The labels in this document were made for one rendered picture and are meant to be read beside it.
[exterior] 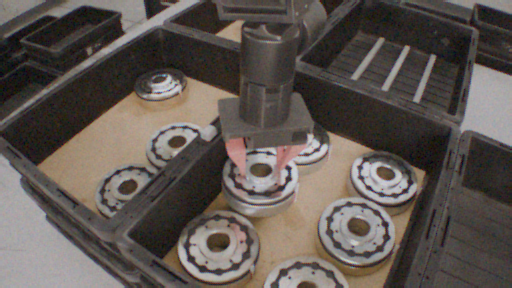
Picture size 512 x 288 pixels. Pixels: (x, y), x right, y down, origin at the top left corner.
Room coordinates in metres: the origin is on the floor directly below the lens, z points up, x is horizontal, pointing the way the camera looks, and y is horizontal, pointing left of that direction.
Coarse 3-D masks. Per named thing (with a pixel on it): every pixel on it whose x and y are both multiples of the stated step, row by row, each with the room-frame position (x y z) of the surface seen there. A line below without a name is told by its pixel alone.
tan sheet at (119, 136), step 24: (192, 96) 0.56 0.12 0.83; (216, 96) 0.56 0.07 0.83; (96, 120) 0.49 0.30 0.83; (120, 120) 0.49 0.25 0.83; (144, 120) 0.49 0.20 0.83; (168, 120) 0.49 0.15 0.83; (192, 120) 0.49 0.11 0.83; (72, 144) 0.43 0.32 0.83; (96, 144) 0.43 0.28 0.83; (120, 144) 0.43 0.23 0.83; (144, 144) 0.43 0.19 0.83; (48, 168) 0.37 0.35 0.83; (72, 168) 0.37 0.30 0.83; (96, 168) 0.37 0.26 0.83; (72, 192) 0.32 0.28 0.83
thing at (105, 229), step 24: (120, 48) 0.58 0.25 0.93; (48, 96) 0.44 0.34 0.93; (216, 120) 0.37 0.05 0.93; (0, 144) 0.33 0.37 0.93; (192, 144) 0.32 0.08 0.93; (24, 168) 0.28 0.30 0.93; (168, 168) 0.28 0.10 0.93; (48, 192) 0.25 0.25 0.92; (144, 192) 0.25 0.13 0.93; (72, 216) 0.22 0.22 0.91; (96, 216) 0.21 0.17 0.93; (120, 216) 0.21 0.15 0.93
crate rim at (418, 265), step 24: (312, 72) 0.49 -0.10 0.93; (384, 96) 0.43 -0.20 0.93; (432, 120) 0.38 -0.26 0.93; (216, 144) 0.33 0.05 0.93; (456, 144) 0.32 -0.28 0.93; (192, 168) 0.29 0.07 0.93; (168, 192) 0.25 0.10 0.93; (144, 216) 0.21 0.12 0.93; (432, 216) 0.22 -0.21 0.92; (120, 240) 0.18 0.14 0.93; (432, 240) 0.18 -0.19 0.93; (144, 264) 0.16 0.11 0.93; (168, 264) 0.16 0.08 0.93
